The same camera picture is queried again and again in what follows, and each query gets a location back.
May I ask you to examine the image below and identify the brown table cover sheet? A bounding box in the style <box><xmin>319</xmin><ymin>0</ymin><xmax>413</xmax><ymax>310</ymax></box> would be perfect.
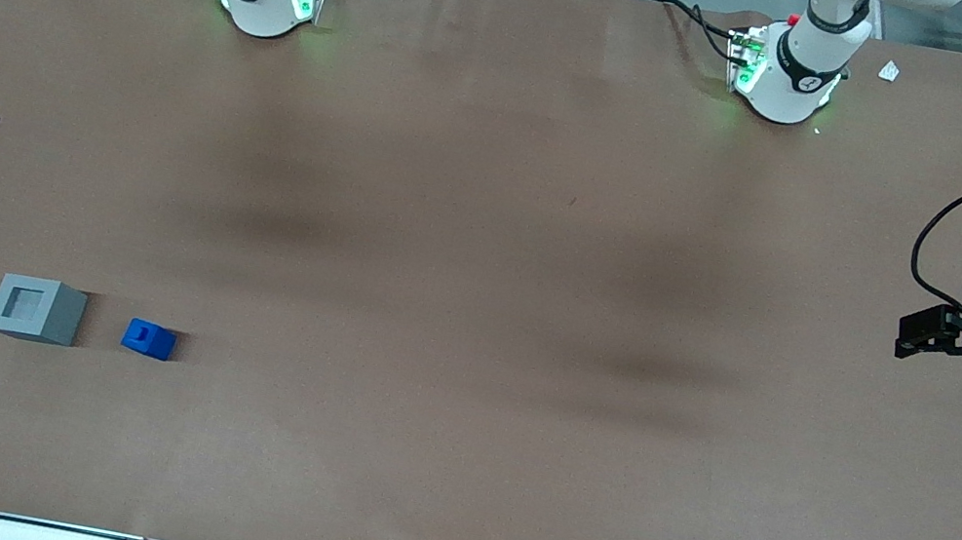
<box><xmin>0</xmin><ymin>0</ymin><xmax>962</xmax><ymax>540</ymax></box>

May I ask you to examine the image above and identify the gray square base block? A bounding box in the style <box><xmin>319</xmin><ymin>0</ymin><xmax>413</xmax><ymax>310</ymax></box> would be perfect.
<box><xmin>0</xmin><ymin>269</ymin><xmax>91</xmax><ymax>351</ymax></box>

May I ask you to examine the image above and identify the blue plastic part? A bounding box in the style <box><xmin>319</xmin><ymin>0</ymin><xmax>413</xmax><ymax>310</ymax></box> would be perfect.
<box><xmin>118</xmin><ymin>315</ymin><xmax>181</xmax><ymax>365</ymax></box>

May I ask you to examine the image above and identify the black left base cable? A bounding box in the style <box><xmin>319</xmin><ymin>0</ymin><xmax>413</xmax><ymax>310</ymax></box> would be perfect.
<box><xmin>644</xmin><ymin>0</ymin><xmax>751</xmax><ymax>67</ymax></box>

